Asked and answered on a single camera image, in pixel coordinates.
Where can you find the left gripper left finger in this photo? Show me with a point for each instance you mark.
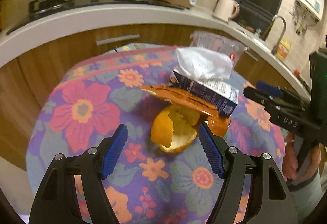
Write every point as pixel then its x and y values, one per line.
pixel 56 199

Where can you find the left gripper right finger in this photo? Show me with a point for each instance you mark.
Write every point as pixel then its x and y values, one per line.
pixel 269 199

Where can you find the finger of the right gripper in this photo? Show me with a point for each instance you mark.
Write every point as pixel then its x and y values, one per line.
pixel 259 97
pixel 269 89

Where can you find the orange snack wrapper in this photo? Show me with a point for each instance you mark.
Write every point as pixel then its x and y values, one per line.
pixel 193 109

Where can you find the clear plastic bag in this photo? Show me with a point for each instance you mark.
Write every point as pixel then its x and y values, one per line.
pixel 203 39

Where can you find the large orange peel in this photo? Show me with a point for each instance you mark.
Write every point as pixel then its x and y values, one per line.
pixel 175 128

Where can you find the white plastic bag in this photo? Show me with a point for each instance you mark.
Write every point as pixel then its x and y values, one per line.
pixel 202 64

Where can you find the person right hand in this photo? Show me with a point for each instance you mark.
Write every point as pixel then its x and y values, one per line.
pixel 290 162

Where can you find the chrome sink faucet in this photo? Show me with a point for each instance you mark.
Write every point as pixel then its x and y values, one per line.
pixel 275 33

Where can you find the red tomato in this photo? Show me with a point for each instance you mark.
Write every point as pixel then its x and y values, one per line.
pixel 296 72

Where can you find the yellow detergent bottle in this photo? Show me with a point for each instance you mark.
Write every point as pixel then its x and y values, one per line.
pixel 283 49

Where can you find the pink electric kettle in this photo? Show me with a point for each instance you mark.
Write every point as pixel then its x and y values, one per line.
pixel 226 10

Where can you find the floral tablecloth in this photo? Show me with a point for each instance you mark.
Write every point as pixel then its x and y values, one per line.
pixel 88 105

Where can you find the wooden cabinet front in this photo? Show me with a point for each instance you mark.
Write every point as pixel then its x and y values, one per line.
pixel 27 80

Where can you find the white counter top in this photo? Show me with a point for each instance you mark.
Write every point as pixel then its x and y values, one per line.
pixel 81 19

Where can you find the black gas stove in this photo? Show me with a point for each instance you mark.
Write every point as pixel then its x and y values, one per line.
pixel 42 8

